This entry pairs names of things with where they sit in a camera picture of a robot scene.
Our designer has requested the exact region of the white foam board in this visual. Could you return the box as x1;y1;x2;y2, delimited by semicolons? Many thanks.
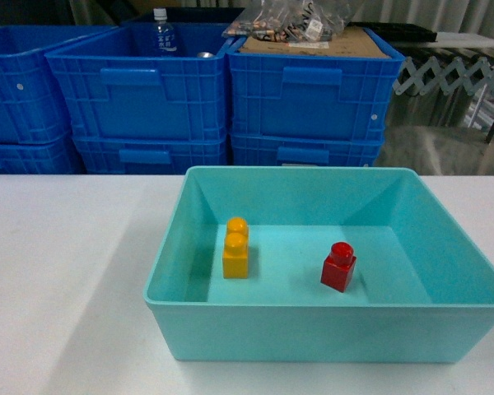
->
434;32;494;48

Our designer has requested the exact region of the blue crate bottom middle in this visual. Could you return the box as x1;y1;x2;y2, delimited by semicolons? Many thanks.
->
72;137;227;174

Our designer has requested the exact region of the blue crate top right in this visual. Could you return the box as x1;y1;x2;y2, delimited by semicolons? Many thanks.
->
227;28;404;142

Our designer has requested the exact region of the clear water bottle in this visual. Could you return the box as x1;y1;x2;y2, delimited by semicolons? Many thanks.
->
153;7;178;57

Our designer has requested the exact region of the red toy block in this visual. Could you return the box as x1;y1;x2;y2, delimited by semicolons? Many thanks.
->
320;241;357;293

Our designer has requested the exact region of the blue crate bottom left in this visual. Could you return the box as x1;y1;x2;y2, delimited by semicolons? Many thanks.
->
0;136;85;174

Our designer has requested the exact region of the blue crate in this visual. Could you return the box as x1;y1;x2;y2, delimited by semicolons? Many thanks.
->
230;134;384;167
72;137;227;174
227;28;404;142
0;26;111;145
45;22;234;142
0;136;85;174

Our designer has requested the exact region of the teal plastic box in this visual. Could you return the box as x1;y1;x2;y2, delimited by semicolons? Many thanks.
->
143;166;494;363

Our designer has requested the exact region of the blue crate bottom right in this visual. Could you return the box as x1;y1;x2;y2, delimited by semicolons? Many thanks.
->
230;134;384;167

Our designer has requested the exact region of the grey expandable roller conveyor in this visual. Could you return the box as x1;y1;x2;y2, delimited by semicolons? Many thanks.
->
393;56;494;95

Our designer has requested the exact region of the silver can top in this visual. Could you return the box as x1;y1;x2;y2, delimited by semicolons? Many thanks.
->
197;52;215;58

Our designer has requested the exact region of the brown cardboard sheet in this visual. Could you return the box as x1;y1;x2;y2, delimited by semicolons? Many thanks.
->
238;27;391;58

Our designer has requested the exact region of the blue crate top left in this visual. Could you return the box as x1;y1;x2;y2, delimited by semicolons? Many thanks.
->
0;26;111;145

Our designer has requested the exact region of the blue crate top middle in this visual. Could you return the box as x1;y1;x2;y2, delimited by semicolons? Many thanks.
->
45;22;234;142

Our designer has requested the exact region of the clear plastic bag of parts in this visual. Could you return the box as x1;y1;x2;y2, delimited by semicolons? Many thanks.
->
222;0;363;44

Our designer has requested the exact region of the black flat tray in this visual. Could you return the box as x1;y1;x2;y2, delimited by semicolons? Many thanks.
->
349;21;437;43

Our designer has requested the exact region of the yellow toy block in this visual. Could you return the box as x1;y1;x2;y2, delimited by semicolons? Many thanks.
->
222;217;249;279

